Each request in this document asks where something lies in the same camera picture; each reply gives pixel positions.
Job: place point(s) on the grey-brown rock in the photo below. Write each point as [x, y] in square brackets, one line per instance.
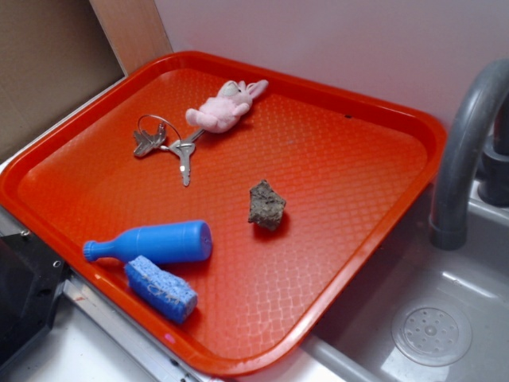
[266, 206]

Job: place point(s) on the blue plastic toy bottle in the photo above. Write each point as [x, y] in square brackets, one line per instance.
[190, 241]

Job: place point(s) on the long silver key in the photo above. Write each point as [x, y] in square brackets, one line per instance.
[184, 151]

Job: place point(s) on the pink plush bunny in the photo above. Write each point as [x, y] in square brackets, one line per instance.
[220, 113]

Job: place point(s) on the orange plastic tray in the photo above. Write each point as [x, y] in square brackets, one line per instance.
[348, 166]

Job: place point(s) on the silver key cluster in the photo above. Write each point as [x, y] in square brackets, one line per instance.
[148, 142]

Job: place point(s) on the blue sponge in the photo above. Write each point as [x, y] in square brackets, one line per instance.
[168, 294]

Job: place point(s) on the light wooden board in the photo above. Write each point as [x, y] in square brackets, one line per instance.
[134, 30]

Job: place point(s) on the grey toy sink basin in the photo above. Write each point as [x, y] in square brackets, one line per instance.
[354, 338]

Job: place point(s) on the grey toy faucet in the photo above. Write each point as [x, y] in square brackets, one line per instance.
[461, 160]

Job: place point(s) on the grey sink drain strainer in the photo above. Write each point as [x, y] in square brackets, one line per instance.
[431, 334]

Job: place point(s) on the brown cardboard panel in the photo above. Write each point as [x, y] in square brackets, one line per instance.
[54, 58]

